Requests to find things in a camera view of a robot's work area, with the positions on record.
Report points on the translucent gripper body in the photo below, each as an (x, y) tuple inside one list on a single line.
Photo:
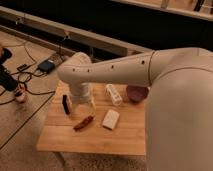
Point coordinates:
[(86, 99)]

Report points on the white ceramic cup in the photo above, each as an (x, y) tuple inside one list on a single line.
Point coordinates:
[(114, 94)]

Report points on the person's dark sleeve forearm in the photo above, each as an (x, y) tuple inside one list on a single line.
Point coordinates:
[(6, 80)]

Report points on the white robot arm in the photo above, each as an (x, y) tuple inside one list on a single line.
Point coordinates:
[(179, 108)]

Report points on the person's hand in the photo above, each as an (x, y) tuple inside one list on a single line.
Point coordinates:
[(20, 94)]

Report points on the brown sausage toy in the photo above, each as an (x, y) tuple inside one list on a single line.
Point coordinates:
[(83, 123)]

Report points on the wooden table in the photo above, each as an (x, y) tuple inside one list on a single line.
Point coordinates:
[(128, 137)]

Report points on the white rectangular block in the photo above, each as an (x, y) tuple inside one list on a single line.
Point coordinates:
[(110, 119)]

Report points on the black power adapter box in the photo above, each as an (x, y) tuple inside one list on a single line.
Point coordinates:
[(46, 66)]

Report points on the maroon bowl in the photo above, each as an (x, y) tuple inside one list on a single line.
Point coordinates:
[(137, 94)]

